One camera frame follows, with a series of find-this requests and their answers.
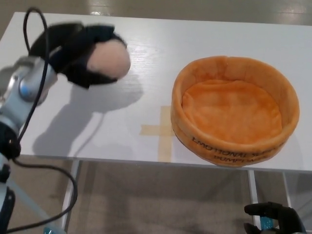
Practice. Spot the short beige tape strip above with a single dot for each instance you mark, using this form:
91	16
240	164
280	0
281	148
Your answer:
153	130

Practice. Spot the small teal object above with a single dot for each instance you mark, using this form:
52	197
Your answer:
267	221

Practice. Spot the white table leg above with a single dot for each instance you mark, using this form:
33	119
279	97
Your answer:
288	187
70	190
253	190

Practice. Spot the pink round plush toy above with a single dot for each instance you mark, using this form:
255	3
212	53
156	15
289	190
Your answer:
111	61

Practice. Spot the light blue metal bar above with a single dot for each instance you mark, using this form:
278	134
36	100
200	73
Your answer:
26	202

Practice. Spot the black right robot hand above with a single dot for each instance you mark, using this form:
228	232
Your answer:
285	217

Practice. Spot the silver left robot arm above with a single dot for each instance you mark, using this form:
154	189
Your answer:
26	80

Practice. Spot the orange plush round basket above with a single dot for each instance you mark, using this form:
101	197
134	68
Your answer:
235	114

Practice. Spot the long beige tape strip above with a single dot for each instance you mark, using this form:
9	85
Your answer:
165	148

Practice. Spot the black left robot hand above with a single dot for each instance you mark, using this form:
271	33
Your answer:
70	48

